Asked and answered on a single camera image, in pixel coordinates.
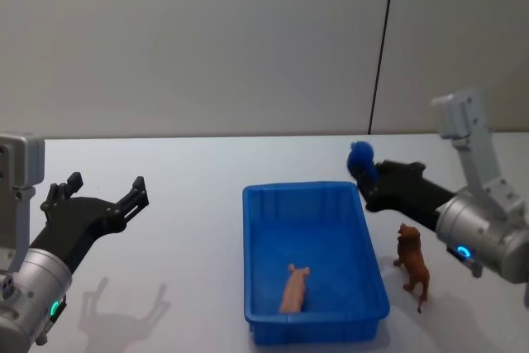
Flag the small blue toy figure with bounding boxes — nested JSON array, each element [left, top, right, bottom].
[[346, 141, 382, 185]]

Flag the blue plastic bin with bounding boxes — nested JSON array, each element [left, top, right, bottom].
[[241, 180, 392, 346]]

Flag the pink toy pig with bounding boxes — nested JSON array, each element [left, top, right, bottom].
[[279, 262, 312, 315]]

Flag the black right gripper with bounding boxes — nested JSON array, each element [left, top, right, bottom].
[[349, 159, 456, 233]]

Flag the brown toy lion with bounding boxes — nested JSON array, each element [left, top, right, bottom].
[[392, 222, 431, 315]]

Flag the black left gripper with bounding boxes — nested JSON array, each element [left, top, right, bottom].
[[28, 171, 150, 272]]

